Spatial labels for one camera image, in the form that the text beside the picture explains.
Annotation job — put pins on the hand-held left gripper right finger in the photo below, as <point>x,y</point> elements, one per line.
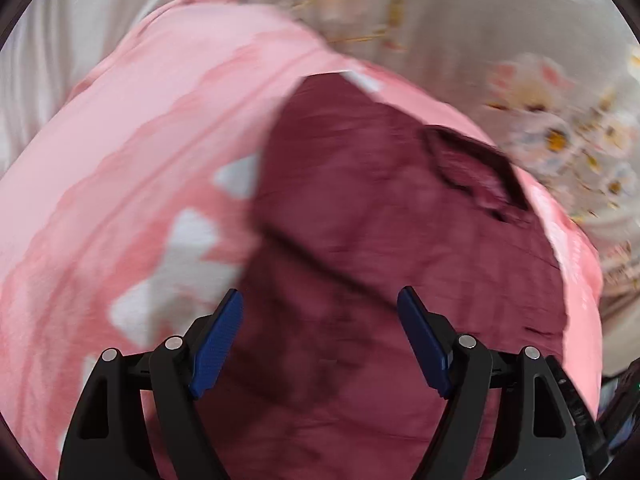
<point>422,340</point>

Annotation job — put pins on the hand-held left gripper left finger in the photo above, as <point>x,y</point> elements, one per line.
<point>220,340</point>

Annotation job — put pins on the maroon puffer jacket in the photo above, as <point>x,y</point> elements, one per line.
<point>380,200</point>

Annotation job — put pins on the pink patterned blanket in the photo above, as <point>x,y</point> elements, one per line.
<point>125,160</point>

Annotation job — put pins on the floral bed sheet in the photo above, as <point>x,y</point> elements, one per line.
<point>500,60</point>

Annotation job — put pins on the white cloth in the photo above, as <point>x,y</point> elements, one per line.
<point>65,50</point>

